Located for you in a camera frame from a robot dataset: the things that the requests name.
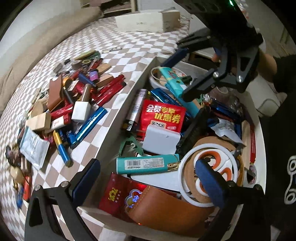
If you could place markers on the purple lighter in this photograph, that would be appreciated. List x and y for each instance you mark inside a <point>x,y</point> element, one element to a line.
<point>93,75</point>

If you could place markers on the red Lamborghini lighter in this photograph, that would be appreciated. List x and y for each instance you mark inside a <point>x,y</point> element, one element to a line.
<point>27,188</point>

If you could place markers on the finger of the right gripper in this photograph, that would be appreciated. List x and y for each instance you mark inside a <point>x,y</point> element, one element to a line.
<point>179,55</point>
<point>201,85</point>

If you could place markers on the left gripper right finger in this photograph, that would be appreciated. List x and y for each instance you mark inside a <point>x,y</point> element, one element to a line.
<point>252,222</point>

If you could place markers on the transparent blue lighter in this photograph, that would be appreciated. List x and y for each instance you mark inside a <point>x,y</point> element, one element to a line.
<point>19,197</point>

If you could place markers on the beige plastic case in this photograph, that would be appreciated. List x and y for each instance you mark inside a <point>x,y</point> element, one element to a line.
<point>17,175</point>

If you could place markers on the person right hand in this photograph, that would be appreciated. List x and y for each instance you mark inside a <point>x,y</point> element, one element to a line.
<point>267,67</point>

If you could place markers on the white square box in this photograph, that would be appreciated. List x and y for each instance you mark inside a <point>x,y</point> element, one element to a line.
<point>81,111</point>

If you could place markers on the red coupon packet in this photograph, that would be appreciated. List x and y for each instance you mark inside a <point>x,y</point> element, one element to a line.
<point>163,115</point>

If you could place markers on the mint barcode lighter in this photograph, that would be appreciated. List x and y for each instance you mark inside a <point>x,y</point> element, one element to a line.
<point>147,164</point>

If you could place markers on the silver foil pouch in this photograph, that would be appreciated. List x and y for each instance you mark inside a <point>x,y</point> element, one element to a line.
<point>34,148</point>

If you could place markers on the wooden tag board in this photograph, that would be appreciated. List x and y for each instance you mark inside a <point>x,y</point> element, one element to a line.
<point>104,80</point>

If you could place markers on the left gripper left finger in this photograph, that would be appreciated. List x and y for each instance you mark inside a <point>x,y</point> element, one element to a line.
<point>41,220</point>

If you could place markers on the blue yellow lighter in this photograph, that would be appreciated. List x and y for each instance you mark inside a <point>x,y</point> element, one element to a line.
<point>61,149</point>

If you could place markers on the white charger block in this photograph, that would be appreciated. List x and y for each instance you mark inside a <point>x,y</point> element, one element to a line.
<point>160,141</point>

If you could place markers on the light wooden block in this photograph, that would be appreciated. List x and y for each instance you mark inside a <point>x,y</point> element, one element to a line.
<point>40,122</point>

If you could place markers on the white orange scissors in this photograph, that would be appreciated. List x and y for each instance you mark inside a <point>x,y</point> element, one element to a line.
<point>213,182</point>

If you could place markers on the white sorting box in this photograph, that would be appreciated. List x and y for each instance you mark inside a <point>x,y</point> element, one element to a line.
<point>107,140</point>

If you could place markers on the white shoe box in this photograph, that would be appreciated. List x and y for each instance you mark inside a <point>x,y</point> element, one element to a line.
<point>155,21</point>

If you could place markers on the white tape roll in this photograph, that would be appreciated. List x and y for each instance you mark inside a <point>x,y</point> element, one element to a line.
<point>157,79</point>

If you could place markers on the green clothes peg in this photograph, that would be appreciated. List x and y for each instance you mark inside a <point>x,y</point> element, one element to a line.
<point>132,144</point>

